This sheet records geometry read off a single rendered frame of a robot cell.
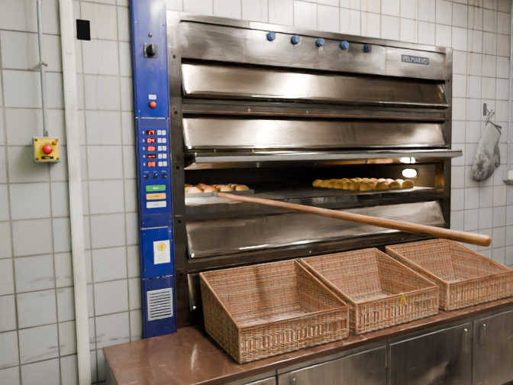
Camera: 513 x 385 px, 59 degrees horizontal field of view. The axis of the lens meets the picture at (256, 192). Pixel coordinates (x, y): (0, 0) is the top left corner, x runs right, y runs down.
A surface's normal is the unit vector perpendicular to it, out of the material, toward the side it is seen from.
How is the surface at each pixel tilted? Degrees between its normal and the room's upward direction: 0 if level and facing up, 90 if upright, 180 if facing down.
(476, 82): 90
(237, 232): 70
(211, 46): 90
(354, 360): 91
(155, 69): 90
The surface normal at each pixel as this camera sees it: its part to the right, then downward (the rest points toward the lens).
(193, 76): 0.43, -0.29
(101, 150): 0.46, 0.06
